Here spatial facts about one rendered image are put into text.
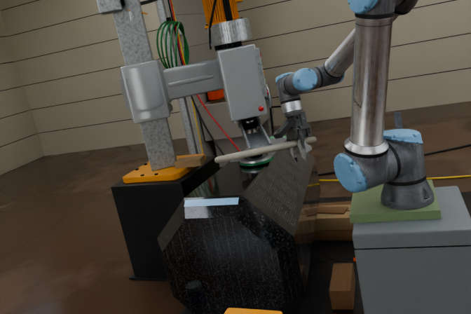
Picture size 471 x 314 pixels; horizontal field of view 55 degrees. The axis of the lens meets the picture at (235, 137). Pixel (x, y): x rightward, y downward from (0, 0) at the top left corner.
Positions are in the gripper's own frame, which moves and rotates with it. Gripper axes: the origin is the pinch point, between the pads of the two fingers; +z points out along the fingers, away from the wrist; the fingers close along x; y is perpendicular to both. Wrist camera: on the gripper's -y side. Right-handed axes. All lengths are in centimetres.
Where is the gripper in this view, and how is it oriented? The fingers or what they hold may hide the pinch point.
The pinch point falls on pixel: (298, 158)
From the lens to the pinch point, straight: 198.1
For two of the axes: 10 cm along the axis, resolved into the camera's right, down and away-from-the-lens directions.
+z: 2.1, 9.8, -0.3
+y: 8.3, -1.6, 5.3
